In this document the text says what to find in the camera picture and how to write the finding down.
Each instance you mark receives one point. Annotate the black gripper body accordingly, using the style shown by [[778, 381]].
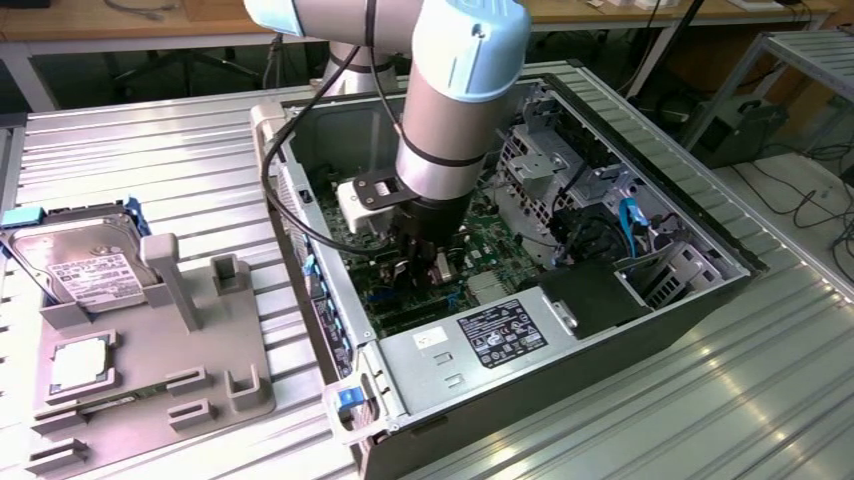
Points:
[[434, 220]]

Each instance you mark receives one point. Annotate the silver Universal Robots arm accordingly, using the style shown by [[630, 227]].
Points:
[[447, 100]]

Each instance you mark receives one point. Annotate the green motherboard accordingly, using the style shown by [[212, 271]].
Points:
[[507, 240]]

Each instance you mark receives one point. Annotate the silver chipset heatsink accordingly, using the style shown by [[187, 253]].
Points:
[[490, 286]]

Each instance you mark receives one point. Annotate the metal disk bay cage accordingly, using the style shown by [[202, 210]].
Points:
[[540, 165]]

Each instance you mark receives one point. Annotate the black plastic air shroud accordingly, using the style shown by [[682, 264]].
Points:
[[587, 295]]

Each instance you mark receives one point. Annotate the grey power supply unit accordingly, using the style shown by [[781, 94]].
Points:
[[434, 360]]

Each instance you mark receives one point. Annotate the open black PC case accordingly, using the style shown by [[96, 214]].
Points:
[[601, 360]]

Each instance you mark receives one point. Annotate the blue case latch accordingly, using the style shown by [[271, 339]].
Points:
[[348, 400]]

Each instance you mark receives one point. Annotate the black chair base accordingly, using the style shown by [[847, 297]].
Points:
[[180, 65]]

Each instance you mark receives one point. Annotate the black box on floor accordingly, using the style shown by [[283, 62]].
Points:
[[741, 130]]

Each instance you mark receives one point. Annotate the grey printed parts rack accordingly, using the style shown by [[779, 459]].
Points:
[[153, 350]]

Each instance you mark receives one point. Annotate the hard disk with blue caddy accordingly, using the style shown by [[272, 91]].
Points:
[[73, 265]]

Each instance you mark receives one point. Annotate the wooden desk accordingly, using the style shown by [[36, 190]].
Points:
[[133, 22]]

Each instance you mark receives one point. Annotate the silver CPU chip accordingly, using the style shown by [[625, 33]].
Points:
[[81, 364]]

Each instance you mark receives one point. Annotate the green RAM stick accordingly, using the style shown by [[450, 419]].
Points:
[[107, 398]]

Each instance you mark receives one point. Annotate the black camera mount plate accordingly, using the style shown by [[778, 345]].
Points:
[[380, 187]]

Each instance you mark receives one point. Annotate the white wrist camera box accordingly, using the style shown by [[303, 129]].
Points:
[[354, 210]]

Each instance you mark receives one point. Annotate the aluminium slat frame table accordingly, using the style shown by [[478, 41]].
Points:
[[807, 55]]

